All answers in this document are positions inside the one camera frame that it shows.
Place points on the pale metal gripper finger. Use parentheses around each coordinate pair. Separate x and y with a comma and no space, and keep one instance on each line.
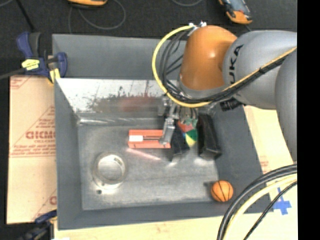
(168,132)

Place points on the red green yellow ball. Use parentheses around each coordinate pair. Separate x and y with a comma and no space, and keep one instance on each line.
(191,136)

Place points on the red-brown flat block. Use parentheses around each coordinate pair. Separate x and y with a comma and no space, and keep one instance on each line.
(147,144)

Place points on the grey metal bin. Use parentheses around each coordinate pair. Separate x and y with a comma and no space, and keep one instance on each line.
(150,179)

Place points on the orange basketball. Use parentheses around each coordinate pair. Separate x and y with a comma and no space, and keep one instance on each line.
(222,191)

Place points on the brown cardboard board red print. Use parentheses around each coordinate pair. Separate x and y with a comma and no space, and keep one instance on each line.
(30,139)

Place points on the black cylinder on white bracket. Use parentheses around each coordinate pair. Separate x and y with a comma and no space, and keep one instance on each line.
(230,105)

